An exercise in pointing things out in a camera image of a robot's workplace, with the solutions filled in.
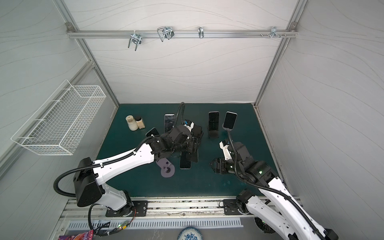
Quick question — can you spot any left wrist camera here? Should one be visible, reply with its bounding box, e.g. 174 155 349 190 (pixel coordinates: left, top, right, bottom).
183 120 195 132

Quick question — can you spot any phone on middle purple stand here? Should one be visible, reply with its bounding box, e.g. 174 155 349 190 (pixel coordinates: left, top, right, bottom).
146 128 160 137

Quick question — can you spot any phone with cracked screen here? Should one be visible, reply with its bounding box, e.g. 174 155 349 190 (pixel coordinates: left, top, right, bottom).
164 114 176 133

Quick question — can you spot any black rectangular phone stand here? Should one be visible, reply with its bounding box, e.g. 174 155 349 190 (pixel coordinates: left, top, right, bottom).
208 130 219 139

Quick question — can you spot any phone with light green frame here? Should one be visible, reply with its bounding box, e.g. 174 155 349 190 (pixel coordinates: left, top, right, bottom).
180 152 192 170

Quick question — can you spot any purple round stand front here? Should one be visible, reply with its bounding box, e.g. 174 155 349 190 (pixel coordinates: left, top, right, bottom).
156 158 175 178

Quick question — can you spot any phone with dark frame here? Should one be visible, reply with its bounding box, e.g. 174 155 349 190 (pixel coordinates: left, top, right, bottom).
189 150 199 163

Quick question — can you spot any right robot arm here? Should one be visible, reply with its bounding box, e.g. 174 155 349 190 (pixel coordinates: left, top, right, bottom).
210 140 339 240

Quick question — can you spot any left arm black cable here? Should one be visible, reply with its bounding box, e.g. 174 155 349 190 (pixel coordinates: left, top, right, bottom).
53 101 186 198

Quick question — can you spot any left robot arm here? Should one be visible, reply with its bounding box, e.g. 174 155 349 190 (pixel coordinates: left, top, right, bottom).
74 120 204 215

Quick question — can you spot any metal top crossbar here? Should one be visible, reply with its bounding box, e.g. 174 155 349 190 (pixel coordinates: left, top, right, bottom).
65 22 298 40

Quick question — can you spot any blue white plate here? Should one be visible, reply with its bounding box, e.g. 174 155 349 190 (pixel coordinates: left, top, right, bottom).
177 227 203 240

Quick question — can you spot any phone with purple frame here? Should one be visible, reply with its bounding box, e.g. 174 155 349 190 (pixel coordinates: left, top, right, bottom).
208 111 220 132

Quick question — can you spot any phone with white frame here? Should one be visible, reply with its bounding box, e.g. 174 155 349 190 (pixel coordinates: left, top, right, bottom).
223 112 238 131

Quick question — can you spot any cream plastic bottle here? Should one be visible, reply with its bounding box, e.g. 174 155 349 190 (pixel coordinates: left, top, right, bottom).
126 115 139 131

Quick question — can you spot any white wire basket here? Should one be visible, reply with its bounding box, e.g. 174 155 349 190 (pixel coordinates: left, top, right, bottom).
11 80 106 156

